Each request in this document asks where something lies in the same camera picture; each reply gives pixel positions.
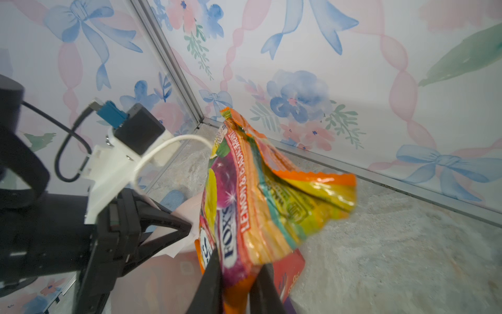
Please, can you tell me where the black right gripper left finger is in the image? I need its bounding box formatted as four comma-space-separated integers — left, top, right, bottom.
186, 253, 224, 314

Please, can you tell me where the red paper gift bag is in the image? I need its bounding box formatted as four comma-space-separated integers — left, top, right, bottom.
109, 133, 307, 314

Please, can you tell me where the orange pink Fox's candy bag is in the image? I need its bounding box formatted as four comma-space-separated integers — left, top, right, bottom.
195, 108, 357, 313

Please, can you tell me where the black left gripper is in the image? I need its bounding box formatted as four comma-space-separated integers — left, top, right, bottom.
1, 189, 192, 313

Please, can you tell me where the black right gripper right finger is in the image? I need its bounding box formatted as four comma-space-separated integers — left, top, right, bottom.
248, 264, 287, 314

